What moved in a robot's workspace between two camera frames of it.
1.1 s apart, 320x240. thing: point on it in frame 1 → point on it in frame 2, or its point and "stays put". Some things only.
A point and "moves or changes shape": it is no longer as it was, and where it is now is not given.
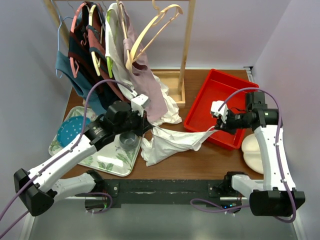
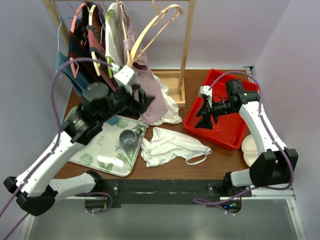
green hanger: x=109 y=59 stays put
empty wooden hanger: x=160 y=14 stays put
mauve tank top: x=142 y=75 stays put
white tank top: x=165 y=141 moves or changes shape
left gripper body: x=135 y=123 → x=126 y=97
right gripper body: x=234 y=121 → x=222 y=109
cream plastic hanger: x=96 y=65 stays put
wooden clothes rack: x=176 y=78 stays put
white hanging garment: x=116 y=47 stays put
